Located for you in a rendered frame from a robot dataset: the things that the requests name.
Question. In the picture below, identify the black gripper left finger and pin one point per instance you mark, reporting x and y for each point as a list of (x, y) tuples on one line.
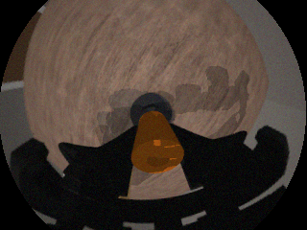
[(112, 159)]

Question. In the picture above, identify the orange knob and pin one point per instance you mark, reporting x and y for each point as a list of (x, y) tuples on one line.
[(156, 148)]

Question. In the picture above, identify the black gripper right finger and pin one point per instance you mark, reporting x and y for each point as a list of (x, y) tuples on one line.
[(201, 153)]

